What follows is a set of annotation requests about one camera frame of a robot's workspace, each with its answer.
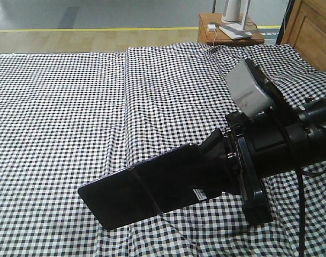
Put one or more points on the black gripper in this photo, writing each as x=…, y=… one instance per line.
x=266, y=145

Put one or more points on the black smartphone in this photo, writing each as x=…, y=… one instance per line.
x=143, y=190

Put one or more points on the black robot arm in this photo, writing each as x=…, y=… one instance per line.
x=313, y=118

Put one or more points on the white desk lamp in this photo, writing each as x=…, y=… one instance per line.
x=237, y=30

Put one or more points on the wooden bed headboard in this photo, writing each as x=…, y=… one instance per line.
x=306, y=31

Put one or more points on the black white checkered bed sheet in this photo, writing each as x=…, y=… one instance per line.
x=67, y=119

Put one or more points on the small white charger box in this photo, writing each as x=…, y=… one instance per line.
x=211, y=28

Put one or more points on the white cylindrical speaker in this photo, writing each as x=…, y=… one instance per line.
x=231, y=11

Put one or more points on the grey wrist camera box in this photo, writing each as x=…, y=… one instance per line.
x=245, y=90

